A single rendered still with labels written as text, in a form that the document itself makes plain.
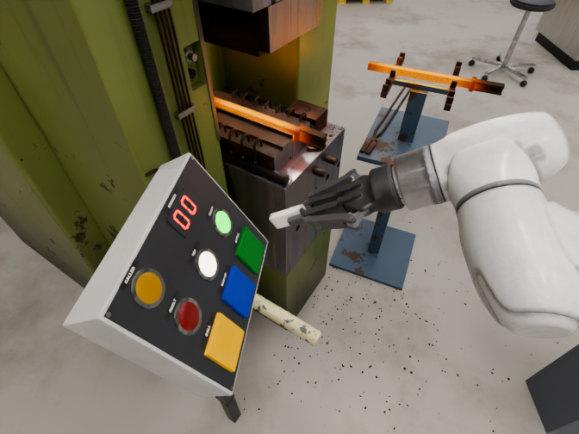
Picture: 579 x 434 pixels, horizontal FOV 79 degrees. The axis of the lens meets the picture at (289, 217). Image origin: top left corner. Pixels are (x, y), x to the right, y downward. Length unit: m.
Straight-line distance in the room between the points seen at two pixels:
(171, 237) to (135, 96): 0.33
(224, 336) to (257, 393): 1.04
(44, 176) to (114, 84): 0.58
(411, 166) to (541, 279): 0.22
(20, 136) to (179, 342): 0.82
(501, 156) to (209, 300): 0.48
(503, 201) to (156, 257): 0.47
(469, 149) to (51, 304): 2.02
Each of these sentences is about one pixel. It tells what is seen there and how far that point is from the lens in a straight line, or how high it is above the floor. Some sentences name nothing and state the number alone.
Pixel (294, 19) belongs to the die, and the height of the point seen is 1.31.
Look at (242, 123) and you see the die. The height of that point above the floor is 0.99.
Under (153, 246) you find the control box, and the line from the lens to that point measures 0.57.
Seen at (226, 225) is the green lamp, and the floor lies 1.08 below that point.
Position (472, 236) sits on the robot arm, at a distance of 0.48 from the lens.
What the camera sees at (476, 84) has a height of 1.03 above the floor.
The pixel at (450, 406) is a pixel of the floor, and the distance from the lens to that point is 1.78.
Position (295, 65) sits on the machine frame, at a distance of 1.29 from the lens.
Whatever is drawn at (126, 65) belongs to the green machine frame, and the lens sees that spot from 0.78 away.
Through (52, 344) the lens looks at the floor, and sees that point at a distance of 2.05.
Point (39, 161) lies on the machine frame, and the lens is 1.26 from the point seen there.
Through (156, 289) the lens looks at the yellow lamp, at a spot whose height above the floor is 1.16.
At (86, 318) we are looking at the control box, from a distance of 0.52.
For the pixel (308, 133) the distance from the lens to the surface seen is 1.05.
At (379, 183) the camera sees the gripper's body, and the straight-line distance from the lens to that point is 0.55.
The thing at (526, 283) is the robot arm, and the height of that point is 1.29.
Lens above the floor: 1.60
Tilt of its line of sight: 47 degrees down
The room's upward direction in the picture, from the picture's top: straight up
